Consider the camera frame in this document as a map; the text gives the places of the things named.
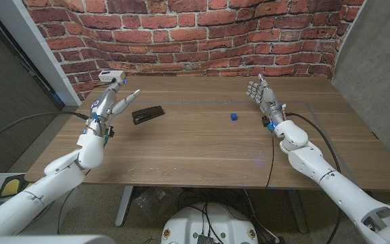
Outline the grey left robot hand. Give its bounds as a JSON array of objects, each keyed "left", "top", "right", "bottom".
[{"left": 83, "top": 78, "right": 142, "bottom": 137}]

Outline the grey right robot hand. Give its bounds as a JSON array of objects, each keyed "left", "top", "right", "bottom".
[{"left": 245, "top": 73, "right": 286, "bottom": 125}]

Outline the black stapler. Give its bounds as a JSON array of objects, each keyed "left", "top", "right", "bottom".
[{"left": 131, "top": 105, "right": 166, "bottom": 125}]

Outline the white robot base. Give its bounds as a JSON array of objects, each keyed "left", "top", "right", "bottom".
[{"left": 160, "top": 202, "right": 259, "bottom": 244}]

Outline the white power strip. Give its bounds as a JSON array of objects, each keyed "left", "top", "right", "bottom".
[{"left": 98, "top": 70, "right": 127, "bottom": 84}]

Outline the red brick print backdrop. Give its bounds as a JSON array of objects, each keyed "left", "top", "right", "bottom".
[{"left": 22, "top": 0, "right": 365, "bottom": 101}]

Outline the white table leg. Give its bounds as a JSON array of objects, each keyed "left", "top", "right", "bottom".
[{"left": 115, "top": 185, "right": 134, "bottom": 227}]

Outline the clear plastic bag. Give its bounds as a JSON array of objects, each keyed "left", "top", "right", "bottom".
[{"left": 134, "top": 187, "right": 174, "bottom": 218}]

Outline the grey table leg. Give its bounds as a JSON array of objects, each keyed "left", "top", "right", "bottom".
[{"left": 288, "top": 189, "right": 308, "bottom": 234}]

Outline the white box with yellow pad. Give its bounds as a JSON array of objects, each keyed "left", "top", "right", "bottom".
[{"left": 0, "top": 171, "right": 30, "bottom": 201}]

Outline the black power strip cable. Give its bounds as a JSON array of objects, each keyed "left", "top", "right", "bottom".
[{"left": 94, "top": 78, "right": 117, "bottom": 89}]

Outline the thin black hanging cable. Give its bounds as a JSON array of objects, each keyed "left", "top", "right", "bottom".
[{"left": 265, "top": 130, "right": 276, "bottom": 190}]

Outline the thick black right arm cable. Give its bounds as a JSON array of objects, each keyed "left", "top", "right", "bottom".
[{"left": 284, "top": 111, "right": 342, "bottom": 244}]

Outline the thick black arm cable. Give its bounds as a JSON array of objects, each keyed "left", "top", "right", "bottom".
[
  {"left": 0, "top": 110, "right": 91, "bottom": 150},
  {"left": 284, "top": 111, "right": 342, "bottom": 244}
]

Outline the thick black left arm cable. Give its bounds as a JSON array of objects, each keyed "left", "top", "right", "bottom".
[{"left": 0, "top": 110, "right": 91, "bottom": 150}]

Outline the white door frame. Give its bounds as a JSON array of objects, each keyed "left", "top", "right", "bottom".
[{"left": 0, "top": 0, "right": 82, "bottom": 106}]

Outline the white floor cable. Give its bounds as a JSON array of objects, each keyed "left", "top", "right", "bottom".
[{"left": 243, "top": 188, "right": 279, "bottom": 242}]

